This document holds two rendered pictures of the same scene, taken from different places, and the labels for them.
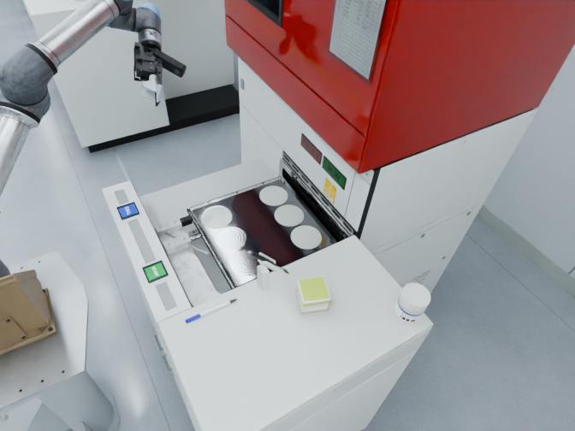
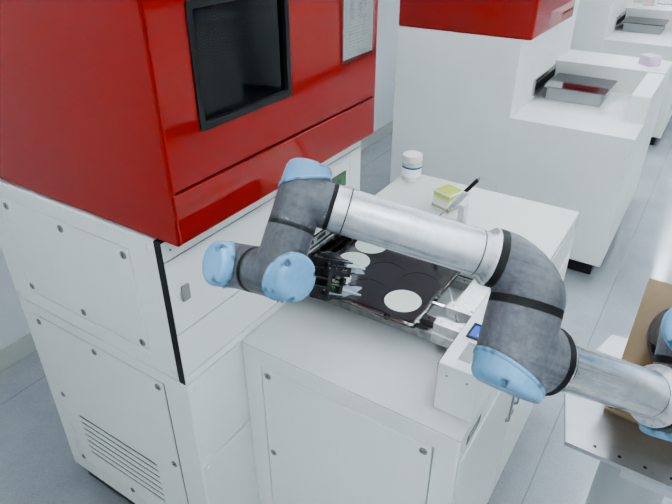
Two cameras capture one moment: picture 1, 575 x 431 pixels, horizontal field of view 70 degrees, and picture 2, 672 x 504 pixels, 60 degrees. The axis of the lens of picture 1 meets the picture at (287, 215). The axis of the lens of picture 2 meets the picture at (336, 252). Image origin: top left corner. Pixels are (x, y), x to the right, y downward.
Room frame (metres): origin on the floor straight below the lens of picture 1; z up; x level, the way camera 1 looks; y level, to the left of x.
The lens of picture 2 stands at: (1.58, 1.34, 1.84)
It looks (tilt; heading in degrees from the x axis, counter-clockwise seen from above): 31 degrees down; 247
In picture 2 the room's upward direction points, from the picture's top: straight up
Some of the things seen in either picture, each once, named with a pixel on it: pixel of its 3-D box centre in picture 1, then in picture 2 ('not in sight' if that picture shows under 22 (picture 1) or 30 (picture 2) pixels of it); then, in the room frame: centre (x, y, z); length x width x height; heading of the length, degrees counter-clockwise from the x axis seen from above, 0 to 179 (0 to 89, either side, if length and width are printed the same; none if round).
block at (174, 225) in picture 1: (168, 227); (450, 328); (0.85, 0.38, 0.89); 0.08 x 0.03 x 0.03; 124
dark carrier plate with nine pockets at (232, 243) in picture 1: (261, 227); (384, 271); (0.89, 0.08, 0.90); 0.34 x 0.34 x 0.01; 34
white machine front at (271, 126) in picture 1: (292, 145); (281, 242); (1.17, 0.01, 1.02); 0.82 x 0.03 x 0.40; 34
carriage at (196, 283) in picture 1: (187, 267); (471, 306); (0.72, 0.29, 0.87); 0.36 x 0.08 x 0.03; 34
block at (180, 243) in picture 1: (177, 244); (462, 312); (0.79, 0.34, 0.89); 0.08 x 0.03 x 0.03; 124
